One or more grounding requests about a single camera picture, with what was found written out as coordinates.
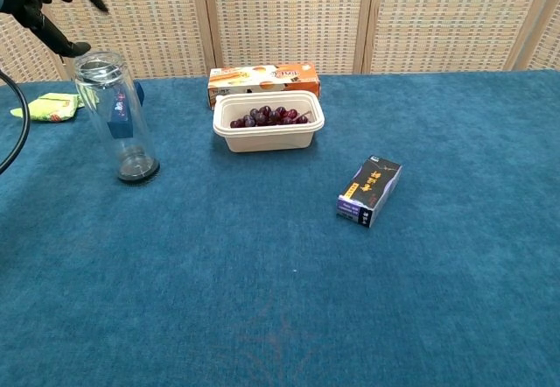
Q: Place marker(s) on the bunch of red grapes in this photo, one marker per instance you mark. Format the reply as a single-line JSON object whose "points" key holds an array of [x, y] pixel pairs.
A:
{"points": [[267, 116]]}

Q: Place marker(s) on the clear glass jar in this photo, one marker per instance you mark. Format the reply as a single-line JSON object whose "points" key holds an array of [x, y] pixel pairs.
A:
{"points": [[100, 80]]}

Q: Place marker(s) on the small black purple box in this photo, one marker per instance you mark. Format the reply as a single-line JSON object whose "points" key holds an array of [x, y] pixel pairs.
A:
{"points": [[372, 185]]}

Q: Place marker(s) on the green yellow snack packet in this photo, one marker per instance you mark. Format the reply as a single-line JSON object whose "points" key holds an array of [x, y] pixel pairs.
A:
{"points": [[50, 107]]}

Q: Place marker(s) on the orange biscuit box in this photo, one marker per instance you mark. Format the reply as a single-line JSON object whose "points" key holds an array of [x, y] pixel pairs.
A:
{"points": [[262, 78]]}

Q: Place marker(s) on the blue table cloth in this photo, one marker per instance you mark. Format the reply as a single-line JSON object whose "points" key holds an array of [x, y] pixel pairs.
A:
{"points": [[280, 273]]}

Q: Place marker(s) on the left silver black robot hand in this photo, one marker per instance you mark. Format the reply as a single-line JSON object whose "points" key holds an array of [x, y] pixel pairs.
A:
{"points": [[30, 8]]}

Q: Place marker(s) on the beige rectangular food container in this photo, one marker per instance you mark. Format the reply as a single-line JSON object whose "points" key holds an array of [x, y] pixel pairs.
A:
{"points": [[267, 139]]}

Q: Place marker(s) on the woven bamboo folding screen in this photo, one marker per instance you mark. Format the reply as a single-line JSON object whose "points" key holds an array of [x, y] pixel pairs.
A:
{"points": [[289, 19]]}

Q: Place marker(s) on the long blue carton box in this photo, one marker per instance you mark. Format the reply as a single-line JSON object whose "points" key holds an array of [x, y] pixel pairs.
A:
{"points": [[140, 93]]}

